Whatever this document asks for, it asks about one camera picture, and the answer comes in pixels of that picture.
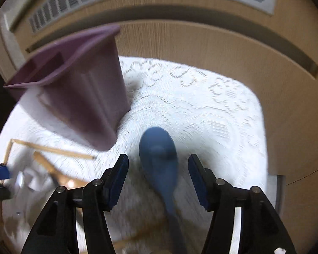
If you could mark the wooden chopstick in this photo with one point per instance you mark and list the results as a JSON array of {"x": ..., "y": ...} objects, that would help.
[
  {"x": 43, "y": 162},
  {"x": 55, "y": 149}
]

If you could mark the white lace cloth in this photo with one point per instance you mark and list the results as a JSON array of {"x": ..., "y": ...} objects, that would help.
[{"x": 201, "y": 116}]

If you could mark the blue spoon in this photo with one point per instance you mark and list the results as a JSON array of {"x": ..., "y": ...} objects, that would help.
[{"x": 159, "y": 150}]

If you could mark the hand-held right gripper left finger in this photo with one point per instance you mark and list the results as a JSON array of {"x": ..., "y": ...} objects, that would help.
[{"x": 119, "y": 184}]

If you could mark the white spoon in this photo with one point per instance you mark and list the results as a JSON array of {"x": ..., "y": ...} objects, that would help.
[{"x": 29, "y": 178}]

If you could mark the dark purple bowl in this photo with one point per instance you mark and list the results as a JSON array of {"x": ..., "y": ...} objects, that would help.
[{"x": 90, "y": 92}]

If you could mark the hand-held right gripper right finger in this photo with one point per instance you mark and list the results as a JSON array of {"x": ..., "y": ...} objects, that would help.
[{"x": 198, "y": 186}]

